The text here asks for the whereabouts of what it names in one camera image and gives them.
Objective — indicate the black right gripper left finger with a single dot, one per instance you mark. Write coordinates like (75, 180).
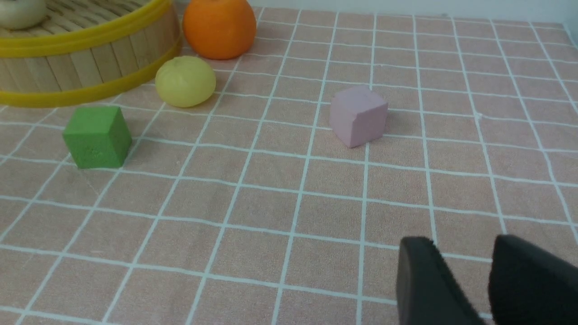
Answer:
(427, 292)

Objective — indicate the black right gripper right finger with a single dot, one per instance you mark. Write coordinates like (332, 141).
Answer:
(530, 286)

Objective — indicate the yellow bun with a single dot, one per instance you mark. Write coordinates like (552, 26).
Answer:
(185, 81)

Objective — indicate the white bun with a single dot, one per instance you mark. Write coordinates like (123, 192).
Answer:
(22, 14)

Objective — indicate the yellow bamboo steamer tray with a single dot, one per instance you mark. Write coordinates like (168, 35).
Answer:
(87, 50)

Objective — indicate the pink foam cube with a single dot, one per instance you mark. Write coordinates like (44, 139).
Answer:
(358, 115)

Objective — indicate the pink checkered tablecloth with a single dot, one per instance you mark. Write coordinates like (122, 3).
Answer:
(249, 210)

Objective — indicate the orange fruit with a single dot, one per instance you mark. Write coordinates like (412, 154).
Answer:
(219, 29)

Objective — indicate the green foam cube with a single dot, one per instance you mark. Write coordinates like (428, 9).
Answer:
(97, 137)

